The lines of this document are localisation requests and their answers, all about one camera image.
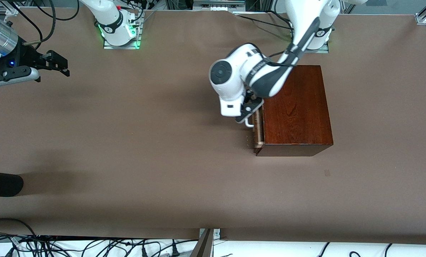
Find light wood drawer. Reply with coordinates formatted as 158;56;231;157
247;107;265;152

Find black cylindrical object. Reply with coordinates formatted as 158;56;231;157
0;171;24;197

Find brown table cover sheet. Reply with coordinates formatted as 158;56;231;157
0;7;426;245

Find white power strip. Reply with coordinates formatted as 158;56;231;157
193;0;245;11

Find dark brown wooden cabinet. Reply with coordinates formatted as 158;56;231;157
254;65;334;157

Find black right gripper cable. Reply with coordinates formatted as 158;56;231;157
11;0;56;45

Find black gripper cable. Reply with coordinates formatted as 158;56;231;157
268;43;299;68
11;0;56;45

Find black looping cable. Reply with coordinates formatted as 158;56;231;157
38;0;80;21

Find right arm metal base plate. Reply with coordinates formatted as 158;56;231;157
102;16;142;50

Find black arched cable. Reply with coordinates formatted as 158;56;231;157
0;218;37;238

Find tangled black cables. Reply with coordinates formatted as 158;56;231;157
0;232;199;257

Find long black table cable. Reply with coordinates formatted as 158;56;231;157
233;14;293;29

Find short black table cable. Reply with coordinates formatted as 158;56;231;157
267;10;291;22

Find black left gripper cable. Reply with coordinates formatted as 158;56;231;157
268;43;299;68

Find aluminium profile post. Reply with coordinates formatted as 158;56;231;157
190;228;220;257

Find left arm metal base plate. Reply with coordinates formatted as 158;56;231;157
303;42;330;54

